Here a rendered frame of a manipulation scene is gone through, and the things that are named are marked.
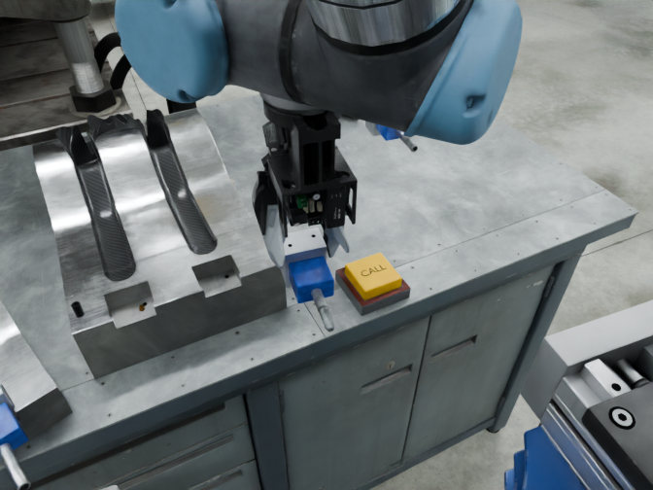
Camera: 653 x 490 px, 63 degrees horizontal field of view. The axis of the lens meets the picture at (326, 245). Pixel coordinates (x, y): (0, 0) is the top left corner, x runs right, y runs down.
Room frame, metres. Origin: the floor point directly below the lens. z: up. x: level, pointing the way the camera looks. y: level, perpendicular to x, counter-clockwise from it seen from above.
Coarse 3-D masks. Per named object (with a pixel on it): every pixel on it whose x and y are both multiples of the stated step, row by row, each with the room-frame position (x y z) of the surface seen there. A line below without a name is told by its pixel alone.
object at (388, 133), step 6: (366, 126) 0.80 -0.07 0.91; (372, 126) 0.78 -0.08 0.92; (378, 126) 0.77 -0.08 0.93; (384, 126) 0.75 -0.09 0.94; (372, 132) 0.78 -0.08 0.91; (378, 132) 0.78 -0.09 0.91; (384, 132) 0.75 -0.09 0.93; (390, 132) 0.74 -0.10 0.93; (396, 132) 0.74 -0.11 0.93; (402, 132) 0.73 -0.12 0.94; (384, 138) 0.75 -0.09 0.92; (390, 138) 0.74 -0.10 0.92; (396, 138) 0.75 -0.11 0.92; (402, 138) 0.72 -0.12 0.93; (408, 138) 0.72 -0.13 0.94; (408, 144) 0.70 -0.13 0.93; (414, 144) 0.70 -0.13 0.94; (414, 150) 0.70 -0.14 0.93
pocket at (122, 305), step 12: (132, 288) 0.45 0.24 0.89; (144, 288) 0.45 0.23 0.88; (108, 300) 0.43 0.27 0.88; (120, 300) 0.44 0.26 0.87; (132, 300) 0.45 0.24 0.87; (144, 300) 0.45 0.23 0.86; (108, 312) 0.41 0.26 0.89; (120, 312) 0.43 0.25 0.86; (132, 312) 0.43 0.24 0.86; (144, 312) 0.43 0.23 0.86; (120, 324) 0.40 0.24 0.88
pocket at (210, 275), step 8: (224, 256) 0.50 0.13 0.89; (200, 264) 0.49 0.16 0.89; (208, 264) 0.49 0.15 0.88; (216, 264) 0.50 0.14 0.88; (224, 264) 0.50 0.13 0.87; (232, 264) 0.50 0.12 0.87; (200, 272) 0.49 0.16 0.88; (208, 272) 0.49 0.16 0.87; (216, 272) 0.49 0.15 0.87; (224, 272) 0.50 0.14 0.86; (232, 272) 0.50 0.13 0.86; (200, 280) 0.48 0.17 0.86; (208, 280) 0.48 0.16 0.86; (216, 280) 0.48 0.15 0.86; (224, 280) 0.48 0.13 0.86; (232, 280) 0.48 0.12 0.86; (240, 280) 0.46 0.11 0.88; (208, 288) 0.47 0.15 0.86; (216, 288) 0.47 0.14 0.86; (224, 288) 0.46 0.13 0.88; (232, 288) 0.46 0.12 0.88; (208, 296) 0.45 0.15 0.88
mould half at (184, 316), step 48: (48, 144) 0.71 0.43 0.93; (96, 144) 0.70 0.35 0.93; (144, 144) 0.71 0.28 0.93; (192, 144) 0.73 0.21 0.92; (48, 192) 0.61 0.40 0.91; (144, 192) 0.64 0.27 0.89; (192, 192) 0.65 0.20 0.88; (144, 240) 0.54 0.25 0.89; (240, 240) 0.53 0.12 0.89; (96, 288) 0.44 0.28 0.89; (192, 288) 0.44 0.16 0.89; (240, 288) 0.46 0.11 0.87; (96, 336) 0.38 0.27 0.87; (144, 336) 0.41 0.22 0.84; (192, 336) 0.43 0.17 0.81
